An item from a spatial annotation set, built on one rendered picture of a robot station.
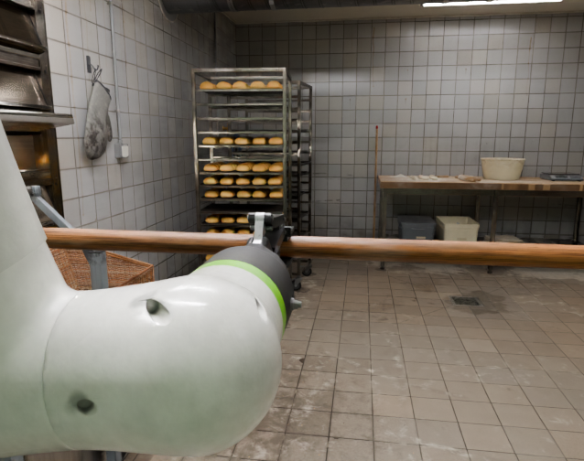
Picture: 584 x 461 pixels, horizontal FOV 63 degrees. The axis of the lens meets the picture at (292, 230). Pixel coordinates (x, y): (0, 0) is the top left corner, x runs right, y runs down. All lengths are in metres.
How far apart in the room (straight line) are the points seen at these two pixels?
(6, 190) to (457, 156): 5.49
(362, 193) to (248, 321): 5.36
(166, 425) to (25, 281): 0.12
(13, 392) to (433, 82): 5.49
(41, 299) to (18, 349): 0.03
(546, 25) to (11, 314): 5.86
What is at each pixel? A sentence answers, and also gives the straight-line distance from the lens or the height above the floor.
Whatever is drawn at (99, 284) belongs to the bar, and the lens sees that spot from 1.76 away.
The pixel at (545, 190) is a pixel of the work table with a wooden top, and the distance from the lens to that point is 5.09.
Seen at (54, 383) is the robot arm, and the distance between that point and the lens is 0.31.
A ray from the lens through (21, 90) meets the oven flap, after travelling 2.44.
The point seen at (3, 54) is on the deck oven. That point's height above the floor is 1.67.
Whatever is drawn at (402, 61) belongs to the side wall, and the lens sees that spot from 5.65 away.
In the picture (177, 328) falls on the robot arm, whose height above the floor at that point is 1.23.
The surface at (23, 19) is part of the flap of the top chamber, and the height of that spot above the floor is 1.84.
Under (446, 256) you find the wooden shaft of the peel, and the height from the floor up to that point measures 1.19.
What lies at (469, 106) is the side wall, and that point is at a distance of 5.70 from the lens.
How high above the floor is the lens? 1.34
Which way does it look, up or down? 11 degrees down
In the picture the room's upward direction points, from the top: straight up
